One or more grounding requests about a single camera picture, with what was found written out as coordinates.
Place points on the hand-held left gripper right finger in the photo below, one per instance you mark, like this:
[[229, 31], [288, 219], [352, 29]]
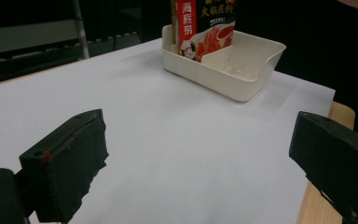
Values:
[[335, 155]]

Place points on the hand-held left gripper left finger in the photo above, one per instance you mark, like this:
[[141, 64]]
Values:
[[65, 161]]

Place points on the white plastic storage basket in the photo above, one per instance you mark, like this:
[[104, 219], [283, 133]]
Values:
[[217, 77]]

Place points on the red and black sauce packet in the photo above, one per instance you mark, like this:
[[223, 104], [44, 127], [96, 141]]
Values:
[[211, 34]]

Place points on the white metal-legged desk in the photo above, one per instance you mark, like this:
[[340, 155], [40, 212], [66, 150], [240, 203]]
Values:
[[28, 35]]

